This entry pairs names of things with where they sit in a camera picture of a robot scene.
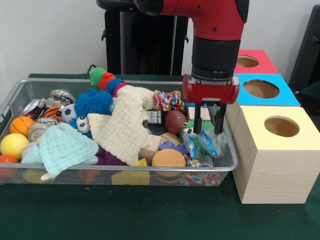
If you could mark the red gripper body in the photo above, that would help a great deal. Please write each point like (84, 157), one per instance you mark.
(212, 91)

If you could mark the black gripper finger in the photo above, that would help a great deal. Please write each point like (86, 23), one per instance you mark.
(220, 120)
(197, 120)

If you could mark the crushed clear plastic bottle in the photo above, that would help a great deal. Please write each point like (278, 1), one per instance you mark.
(207, 145)

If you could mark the cream knitted cloth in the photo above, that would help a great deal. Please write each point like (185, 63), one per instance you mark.
(125, 125)

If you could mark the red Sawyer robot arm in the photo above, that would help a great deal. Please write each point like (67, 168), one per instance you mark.
(217, 25)

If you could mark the wooden three-hole box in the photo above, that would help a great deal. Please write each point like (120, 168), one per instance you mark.
(275, 175)

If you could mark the silver mesh bin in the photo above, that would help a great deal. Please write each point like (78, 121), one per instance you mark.
(100, 168)

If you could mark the green spiky toy with eyes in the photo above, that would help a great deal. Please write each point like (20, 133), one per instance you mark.
(208, 125)

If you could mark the brown toy football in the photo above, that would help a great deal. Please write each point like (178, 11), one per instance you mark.
(175, 122)

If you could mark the orange foam disc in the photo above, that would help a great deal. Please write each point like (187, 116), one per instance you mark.
(168, 158)

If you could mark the dark green table cloth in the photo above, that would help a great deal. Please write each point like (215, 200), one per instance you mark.
(312, 91)
(150, 215)

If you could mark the multicolour spiky caterpillar toy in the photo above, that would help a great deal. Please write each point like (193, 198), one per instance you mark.
(105, 78)

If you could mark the black upright panel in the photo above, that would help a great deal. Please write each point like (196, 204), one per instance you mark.
(307, 50)

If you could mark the blue spiky toy with eyes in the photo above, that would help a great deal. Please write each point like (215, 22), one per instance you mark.
(92, 102)

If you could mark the light blue cloth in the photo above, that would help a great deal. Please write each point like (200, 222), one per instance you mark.
(65, 147)

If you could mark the orange basketball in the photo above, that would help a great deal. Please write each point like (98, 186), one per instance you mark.
(21, 126)

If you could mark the yellow ball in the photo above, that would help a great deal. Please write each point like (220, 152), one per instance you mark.
(13, 146)

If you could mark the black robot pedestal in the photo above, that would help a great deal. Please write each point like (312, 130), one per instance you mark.
(140, 45)

